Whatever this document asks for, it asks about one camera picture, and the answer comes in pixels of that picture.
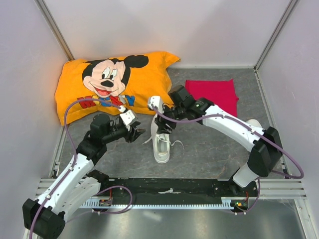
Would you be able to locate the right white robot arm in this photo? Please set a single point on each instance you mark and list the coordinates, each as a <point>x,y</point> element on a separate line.
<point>264,145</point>

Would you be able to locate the grey slotted cable duct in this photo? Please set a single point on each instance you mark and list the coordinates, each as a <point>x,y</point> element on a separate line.
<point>220,204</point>

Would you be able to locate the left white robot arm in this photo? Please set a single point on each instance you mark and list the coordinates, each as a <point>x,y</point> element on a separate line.
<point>47,215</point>

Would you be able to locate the white sneaker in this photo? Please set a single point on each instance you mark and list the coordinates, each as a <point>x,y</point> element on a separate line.
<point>254,124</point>
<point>161,143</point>

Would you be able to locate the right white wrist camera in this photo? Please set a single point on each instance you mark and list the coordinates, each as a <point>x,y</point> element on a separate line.
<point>155,102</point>

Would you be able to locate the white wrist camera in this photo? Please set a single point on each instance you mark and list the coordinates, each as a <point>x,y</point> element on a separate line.
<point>128,117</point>
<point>155,102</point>

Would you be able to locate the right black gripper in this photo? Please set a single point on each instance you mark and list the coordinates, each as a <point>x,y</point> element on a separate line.
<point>161,120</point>

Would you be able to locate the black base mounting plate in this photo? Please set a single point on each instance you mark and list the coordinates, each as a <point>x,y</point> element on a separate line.
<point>177,190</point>

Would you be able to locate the red folded cloth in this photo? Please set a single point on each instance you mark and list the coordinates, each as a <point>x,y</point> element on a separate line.
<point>222,93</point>

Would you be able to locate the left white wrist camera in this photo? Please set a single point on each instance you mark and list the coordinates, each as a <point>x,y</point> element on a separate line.
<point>128,117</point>

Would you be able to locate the orange Mickey Mouse pillow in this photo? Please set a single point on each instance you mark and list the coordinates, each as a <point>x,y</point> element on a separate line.
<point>85,87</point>

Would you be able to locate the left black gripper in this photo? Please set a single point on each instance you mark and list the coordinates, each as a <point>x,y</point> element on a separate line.
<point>129,137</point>

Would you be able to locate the aluminium rail frame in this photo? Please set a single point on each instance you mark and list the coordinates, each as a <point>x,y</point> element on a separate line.
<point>266,189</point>

